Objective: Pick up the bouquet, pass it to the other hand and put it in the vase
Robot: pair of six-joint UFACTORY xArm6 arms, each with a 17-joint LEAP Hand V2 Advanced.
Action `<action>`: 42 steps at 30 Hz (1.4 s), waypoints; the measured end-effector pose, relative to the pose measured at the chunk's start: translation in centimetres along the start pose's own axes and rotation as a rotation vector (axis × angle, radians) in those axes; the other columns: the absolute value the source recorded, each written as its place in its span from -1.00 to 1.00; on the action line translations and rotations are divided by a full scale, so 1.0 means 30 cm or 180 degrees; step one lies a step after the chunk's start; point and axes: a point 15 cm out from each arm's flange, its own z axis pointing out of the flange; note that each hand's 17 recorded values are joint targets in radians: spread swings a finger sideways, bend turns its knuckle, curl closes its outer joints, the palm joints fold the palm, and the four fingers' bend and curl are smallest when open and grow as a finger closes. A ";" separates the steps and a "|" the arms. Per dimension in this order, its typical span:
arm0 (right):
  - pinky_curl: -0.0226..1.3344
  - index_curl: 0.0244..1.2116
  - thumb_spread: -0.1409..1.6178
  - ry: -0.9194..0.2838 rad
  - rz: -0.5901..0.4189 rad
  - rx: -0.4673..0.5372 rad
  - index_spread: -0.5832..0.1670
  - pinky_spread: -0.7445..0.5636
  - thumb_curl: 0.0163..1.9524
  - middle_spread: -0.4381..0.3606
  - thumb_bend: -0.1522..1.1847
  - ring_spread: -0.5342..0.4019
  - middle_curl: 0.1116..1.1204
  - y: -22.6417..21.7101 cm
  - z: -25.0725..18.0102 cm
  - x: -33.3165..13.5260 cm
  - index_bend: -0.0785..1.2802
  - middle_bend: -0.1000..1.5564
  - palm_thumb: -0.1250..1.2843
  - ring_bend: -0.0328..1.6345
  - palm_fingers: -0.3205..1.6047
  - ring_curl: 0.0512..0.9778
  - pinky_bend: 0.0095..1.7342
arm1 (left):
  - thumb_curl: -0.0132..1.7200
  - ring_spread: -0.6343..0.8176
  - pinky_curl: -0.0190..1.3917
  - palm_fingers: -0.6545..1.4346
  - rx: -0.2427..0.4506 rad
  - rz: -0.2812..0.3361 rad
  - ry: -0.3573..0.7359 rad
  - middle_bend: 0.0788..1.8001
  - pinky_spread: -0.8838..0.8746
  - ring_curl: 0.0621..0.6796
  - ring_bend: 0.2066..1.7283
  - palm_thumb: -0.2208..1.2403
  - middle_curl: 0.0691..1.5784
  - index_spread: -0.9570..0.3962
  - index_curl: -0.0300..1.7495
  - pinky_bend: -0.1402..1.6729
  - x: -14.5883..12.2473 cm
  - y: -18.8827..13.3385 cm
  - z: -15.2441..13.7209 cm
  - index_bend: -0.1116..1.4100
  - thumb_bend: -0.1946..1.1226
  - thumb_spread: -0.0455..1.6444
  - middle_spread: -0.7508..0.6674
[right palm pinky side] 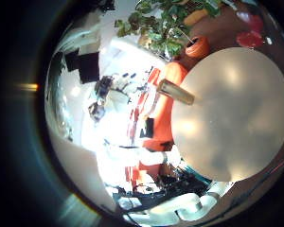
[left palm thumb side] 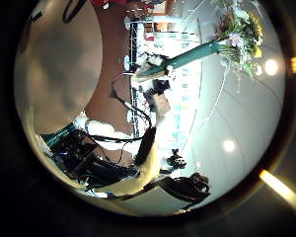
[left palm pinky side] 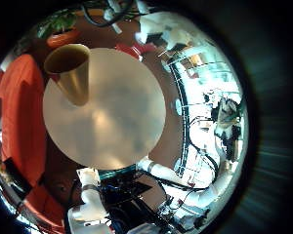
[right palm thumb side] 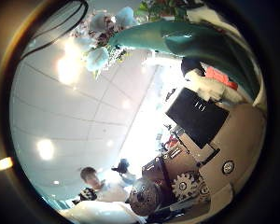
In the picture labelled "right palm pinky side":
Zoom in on brass cylinder vase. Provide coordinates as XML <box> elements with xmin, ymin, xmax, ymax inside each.
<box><xmin>156</xmin><ymin>79</ymin><xmax>196</xmax><ymax>106</ymax></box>

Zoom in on small black monitor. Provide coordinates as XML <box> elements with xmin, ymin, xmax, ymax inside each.
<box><xmin>63</xmin><ymin>49</ymin><xmax>80</xmax><ymax>73</ymax></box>

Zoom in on orange plant pot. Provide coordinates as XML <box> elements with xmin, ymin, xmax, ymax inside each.
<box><xmin>184</xmin><ymin>35</ymin><xmax>211</xmax><ymax>60</ymax></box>

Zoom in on white and orange robot body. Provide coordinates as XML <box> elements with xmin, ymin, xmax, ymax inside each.
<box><xmin>125</xmin><ymin>61</ymin><xmax>189</xmax><ymax>187</ymax></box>

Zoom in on green leafy potted plant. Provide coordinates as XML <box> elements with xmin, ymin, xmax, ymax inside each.
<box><xmin>114</xmin><ymin>0</ymin><xmax>223</xmax><ymax>60</ymax></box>

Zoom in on yellow cushion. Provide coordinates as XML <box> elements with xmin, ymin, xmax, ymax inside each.
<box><xmin>183</xmin><ymin>9</ymin><xmax>210</xmax><ymax>26</ymax></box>

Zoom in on large black monitor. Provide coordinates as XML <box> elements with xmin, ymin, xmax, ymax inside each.
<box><xmin>77</xmin><ymin>51</ymin><xmax>101</xmax><ymax>85</ymax></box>

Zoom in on red round cushion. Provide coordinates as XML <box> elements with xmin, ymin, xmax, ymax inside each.
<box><xmin>236</xmin><ymin>10</ymin><xmax>265</xmax><ymax>32</ymax></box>
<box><xmin>236</xmin><ymin>30</ymin><xmax>264</xmax><ymax>49</ymax></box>

